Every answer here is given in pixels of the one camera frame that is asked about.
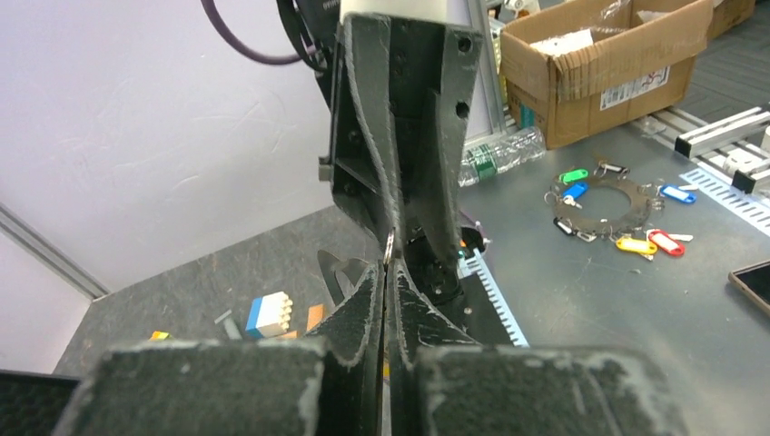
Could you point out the cardboard box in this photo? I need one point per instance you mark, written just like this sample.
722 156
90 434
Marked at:
582 67

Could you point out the yellow orange brick pile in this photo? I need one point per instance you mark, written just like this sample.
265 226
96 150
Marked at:
160 336

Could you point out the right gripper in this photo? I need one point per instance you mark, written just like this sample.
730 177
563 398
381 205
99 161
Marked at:
401 93

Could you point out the aluminium profile rail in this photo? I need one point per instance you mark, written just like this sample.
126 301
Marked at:
723 144

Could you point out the orange wooden block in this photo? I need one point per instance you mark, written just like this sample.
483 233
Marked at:
316 314

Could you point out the blue white brick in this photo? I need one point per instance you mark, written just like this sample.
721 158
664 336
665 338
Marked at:
269 316

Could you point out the black poker chip case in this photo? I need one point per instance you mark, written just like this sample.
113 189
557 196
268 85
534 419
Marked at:
32 403

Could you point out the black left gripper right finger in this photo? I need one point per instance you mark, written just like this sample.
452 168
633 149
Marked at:
444 383

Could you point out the smartphone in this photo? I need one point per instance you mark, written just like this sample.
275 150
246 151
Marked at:
753 282

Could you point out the plastic water bottle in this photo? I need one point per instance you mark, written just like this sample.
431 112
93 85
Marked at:
481 162

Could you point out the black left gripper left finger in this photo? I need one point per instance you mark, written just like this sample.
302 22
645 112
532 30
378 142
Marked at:
323 383

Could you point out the grey plastic bolt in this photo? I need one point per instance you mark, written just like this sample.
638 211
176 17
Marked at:
229 325

